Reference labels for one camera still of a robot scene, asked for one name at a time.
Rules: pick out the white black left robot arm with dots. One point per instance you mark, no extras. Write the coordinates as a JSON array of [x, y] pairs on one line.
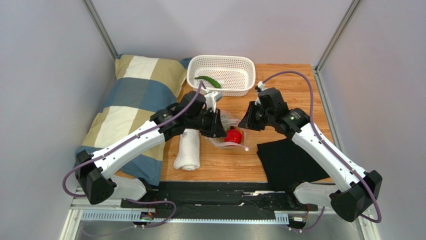
[[95, 170]]

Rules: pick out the rolled white towel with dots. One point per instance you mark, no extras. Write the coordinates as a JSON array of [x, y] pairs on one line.
[[188, 156]]

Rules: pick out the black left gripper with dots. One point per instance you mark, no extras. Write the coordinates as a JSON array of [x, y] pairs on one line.
[[215, 129]]

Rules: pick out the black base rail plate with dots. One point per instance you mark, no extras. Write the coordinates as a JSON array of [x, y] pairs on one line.
[[209, 200]]

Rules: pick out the black cloth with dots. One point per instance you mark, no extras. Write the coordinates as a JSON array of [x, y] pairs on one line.
[[286, 163]]

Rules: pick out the aluminium frame rail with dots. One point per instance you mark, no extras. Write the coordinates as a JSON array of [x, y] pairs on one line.
[[109, 221]]

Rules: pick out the green fake chili pepper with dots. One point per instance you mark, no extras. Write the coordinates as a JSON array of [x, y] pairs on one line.
[[210, 80]]

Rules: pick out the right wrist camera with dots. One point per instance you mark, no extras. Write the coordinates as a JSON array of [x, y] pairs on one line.
[[271, 100]]

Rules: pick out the green fake leafy vegetable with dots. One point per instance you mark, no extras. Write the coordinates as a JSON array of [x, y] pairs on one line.
[[229, 122]]

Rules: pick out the red fake tomato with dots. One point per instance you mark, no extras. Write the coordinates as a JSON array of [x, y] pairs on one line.
[[233, 136]]

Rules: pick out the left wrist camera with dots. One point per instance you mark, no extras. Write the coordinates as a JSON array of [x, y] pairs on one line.
[[200, 103]]

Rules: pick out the white perforated plastic basket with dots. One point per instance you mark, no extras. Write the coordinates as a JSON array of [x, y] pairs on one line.
[[235, 74]]

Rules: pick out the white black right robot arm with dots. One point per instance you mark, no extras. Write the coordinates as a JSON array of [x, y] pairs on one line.
[[355, 191]]

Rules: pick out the clear zip top bag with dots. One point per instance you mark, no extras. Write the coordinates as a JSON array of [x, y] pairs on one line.
[[220, 143]]

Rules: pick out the plaid blue beige pillow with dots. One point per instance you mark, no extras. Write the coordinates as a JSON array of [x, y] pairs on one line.
[[144, 85]]

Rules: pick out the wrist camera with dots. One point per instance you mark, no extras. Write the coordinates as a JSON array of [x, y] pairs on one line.
[[271, 100], [200, 103]]

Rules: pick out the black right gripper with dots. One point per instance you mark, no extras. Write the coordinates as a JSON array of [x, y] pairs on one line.
[[252, 116]]

